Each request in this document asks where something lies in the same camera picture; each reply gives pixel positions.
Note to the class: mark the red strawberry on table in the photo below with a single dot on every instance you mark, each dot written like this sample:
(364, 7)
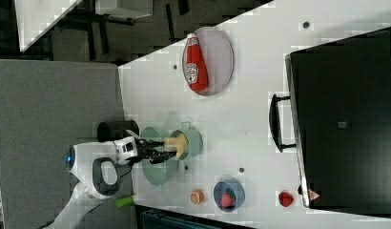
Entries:
(285, 199)

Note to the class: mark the grey round plate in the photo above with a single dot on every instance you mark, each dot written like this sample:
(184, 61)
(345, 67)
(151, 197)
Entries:
(218, 55)

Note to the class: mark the silver black toaster oven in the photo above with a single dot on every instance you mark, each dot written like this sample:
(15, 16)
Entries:
(340, 97)

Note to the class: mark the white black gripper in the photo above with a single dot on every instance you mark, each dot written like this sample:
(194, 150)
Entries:
(132, 150)

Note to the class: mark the green perforated colander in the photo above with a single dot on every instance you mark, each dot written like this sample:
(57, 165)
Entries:
(159, 173)

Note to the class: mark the yellow plush banana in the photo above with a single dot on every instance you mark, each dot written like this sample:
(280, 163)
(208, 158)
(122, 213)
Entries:
(176, 144)

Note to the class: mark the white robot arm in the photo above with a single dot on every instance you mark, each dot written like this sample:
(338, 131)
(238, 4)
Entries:
(95, 164)

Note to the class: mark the black round pot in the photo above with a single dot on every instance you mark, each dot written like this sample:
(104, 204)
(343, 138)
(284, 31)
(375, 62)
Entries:
(110, 131)

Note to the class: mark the orange slice toy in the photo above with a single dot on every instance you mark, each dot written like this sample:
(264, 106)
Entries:
(197, 196)

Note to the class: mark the red ketchup bottle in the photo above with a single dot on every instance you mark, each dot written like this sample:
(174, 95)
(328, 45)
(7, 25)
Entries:
(196, 73)

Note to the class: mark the green mug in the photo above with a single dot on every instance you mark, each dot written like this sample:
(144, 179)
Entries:
(194, 140)

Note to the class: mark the red strawberry in bowl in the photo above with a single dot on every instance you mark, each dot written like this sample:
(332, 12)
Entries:
(227, 199)

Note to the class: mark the green slotted spatula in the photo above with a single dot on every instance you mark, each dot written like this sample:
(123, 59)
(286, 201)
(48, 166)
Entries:
(126, 201)

